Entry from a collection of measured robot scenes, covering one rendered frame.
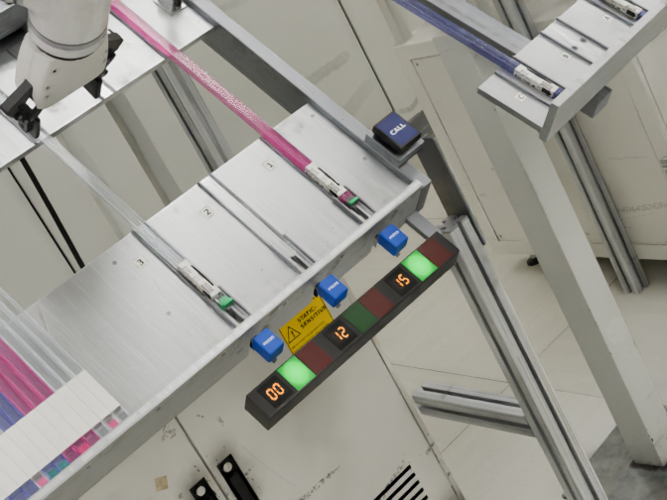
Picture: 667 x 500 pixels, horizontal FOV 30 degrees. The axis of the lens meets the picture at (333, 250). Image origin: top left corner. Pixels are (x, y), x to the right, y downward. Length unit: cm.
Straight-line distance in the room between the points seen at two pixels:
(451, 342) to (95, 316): 147
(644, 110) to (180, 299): 119
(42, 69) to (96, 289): 28
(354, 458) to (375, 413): 8
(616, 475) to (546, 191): 53
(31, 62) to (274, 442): 75
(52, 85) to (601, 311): 98
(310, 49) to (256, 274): 243
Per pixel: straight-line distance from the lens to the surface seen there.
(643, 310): 261
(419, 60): 277
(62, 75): 140
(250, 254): 152
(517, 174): 189
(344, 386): 193
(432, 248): 157
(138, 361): 145
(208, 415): 181
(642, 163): 250
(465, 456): 242
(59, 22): 131
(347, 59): 398
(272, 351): 144
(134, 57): 171
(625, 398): 207
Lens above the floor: 125
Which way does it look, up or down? 20 degrees down
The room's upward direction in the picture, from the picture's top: 29 degrees counter-clockwise
